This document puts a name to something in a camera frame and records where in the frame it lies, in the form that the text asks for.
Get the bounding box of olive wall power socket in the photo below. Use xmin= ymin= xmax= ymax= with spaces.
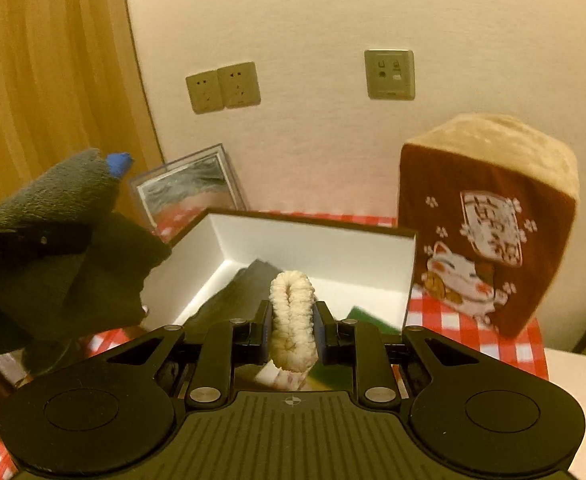
xmin=217 ymin=62 xmax=263 ymax=110
xmin=185 ymin=71 xmax=226 ymax=115

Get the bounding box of cream fluffy scrunchie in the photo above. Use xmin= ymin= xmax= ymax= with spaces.
xmin=262 ymin=269 xmax=320 ymax=392

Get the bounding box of red white checkered tablecloth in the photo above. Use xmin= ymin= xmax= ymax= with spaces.
xmin=0 ymin=209 xmax=550 ymax=480

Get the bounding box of green packet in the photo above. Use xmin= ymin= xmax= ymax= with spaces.
xmin=345 ymin=304 xmax=402 ymax=335

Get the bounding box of wooden wall panel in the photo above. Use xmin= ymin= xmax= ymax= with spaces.
xmin=0 ymin=0 xmax=163 ymax=222

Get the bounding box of brown cardboard box white inside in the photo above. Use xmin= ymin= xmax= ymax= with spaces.
xmin=140 ymin=207 xmax=420 ymax=342

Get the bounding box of olive wall data socket plate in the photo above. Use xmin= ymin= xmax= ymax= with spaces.
xmin=364 ymin=48 xmax=417 ymax=101

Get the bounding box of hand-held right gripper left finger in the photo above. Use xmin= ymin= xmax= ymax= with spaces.
xmin=104 ymin=301 xmax=274 ymax=411

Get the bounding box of brown lucky cat cushion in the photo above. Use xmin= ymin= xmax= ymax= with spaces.
xmin=396 ymin=113 xmax=582 ymax=339

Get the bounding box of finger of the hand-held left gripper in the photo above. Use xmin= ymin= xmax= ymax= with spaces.
xmin=17 ymin=222 xmax=97 ymax=262
xmin=104 ymin=151 xmax=135 ymax=180

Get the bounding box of clear acrylic picture frame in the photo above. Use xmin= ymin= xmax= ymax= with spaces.
xmin=128 ymin=143 xmax=250 ymax=234

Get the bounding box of dark grey fleece cloth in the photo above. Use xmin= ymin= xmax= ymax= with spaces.
xmin=0 ymin=147 xmax=172 ymax=376

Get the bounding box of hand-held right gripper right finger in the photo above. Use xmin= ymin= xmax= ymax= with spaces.
xmin=313 ymin=301 xmax=480 ymax=407

